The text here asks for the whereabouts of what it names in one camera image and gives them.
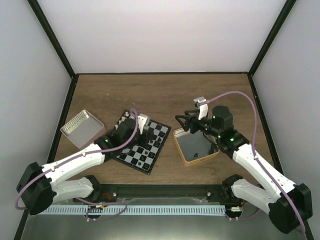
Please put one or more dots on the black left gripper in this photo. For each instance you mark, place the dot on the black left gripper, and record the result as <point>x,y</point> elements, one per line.
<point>147,137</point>

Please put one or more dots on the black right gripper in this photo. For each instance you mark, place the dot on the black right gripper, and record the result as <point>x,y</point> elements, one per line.
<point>194,120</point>

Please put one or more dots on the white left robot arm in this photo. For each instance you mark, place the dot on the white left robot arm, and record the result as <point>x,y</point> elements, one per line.
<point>41,186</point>

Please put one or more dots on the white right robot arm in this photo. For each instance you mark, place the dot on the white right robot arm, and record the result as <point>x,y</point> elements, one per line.
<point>287,204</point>

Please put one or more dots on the black piece right board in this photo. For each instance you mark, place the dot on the black piece right board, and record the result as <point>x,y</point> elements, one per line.
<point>151,155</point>

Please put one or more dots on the black white chessboard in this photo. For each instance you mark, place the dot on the black white chessboard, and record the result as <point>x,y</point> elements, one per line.
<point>143,156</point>

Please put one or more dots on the tan metal tray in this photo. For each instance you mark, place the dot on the tan metal tray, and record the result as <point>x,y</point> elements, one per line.
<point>194,148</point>

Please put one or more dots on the silver metal tray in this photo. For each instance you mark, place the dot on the silver metal tray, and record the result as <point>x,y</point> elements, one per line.
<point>83,129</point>

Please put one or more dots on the light blue slotted strip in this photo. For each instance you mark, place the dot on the light blue slotted strip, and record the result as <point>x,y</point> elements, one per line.
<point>135,210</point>

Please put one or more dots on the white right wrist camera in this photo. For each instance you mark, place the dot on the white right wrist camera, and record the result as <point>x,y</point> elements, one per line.
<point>201,105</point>

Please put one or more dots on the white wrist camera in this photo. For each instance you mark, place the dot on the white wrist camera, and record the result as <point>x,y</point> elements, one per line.
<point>201,105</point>
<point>143,120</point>

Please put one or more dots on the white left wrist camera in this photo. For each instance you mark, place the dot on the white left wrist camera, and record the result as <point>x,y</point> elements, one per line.
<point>143,120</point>

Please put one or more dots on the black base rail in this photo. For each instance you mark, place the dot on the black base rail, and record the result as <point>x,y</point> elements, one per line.
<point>213,193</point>

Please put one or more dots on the black enclosure frame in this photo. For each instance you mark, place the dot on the black enclosure frame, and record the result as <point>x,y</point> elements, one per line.
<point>36,8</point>

